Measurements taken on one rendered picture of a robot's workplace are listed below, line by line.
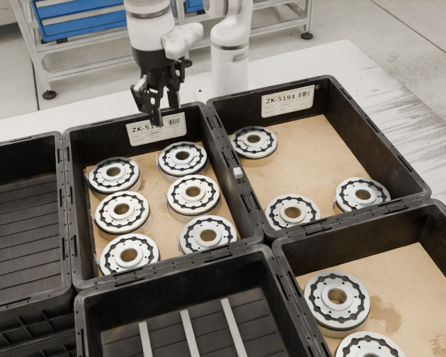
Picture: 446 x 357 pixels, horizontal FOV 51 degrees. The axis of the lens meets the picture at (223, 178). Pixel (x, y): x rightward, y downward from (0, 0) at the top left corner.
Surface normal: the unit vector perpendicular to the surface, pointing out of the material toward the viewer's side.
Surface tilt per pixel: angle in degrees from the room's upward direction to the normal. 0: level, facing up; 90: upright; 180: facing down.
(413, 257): 0
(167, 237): 0
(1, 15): 90
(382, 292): 0
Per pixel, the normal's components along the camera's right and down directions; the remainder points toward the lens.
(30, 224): -0.04, -0.71
